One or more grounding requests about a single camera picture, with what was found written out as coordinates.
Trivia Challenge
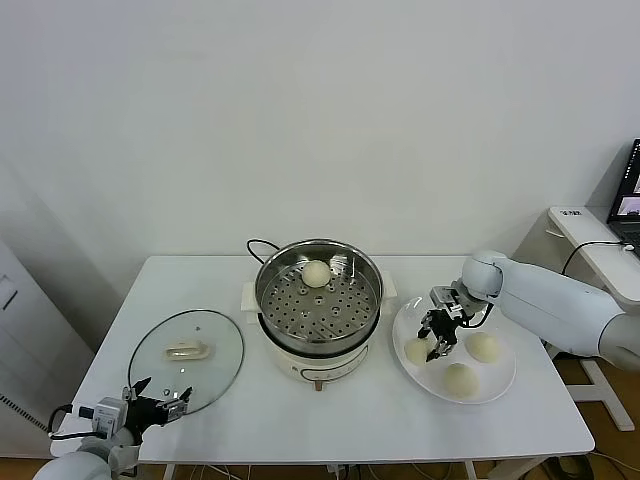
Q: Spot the stainless steel steamer basket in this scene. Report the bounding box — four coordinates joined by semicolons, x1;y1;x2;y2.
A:
253;239;385;354

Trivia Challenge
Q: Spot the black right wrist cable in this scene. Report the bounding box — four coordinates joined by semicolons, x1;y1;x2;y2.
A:
464;299;494;329

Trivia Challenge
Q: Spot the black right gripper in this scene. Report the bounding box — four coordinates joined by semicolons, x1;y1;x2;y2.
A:
417;309;460;363

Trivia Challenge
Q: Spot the black pot power cord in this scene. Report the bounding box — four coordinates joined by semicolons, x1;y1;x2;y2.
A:
245;238;282;266

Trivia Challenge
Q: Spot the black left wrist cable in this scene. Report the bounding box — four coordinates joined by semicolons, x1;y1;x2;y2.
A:
48;403;81;441

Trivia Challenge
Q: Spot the white steamed baozi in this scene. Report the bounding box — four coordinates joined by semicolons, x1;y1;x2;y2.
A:
443;363;481;400
301;259;332;290
463;331;501;365
403;338;435;366

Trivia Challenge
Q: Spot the white round plate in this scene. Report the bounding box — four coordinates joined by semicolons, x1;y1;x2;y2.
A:
391;294;518;406

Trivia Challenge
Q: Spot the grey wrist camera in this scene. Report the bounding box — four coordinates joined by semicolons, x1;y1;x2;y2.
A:
79;397;126;436
430;284;466;316

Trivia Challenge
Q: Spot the black laptop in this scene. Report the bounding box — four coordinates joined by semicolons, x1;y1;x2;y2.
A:
605;138;640;259

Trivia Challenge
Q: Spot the glass pot lid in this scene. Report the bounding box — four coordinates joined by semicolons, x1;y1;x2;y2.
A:
127;308;246;416

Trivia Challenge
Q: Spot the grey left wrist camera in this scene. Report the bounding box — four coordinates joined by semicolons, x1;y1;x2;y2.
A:
79;397;126;436

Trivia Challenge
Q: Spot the white side desk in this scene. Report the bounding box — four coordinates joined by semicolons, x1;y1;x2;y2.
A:
509;205;640;434

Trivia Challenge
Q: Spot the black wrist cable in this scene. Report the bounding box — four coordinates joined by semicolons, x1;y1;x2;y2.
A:
464;299;494;329
48;403;81;441

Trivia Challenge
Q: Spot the white electric cooking pot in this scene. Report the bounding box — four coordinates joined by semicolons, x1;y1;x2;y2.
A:
241;272;400;394

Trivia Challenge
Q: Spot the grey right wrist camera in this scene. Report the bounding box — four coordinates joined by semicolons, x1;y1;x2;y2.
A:
430;284;466;316

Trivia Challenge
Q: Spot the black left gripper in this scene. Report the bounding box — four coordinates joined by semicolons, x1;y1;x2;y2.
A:
122;377;194;434

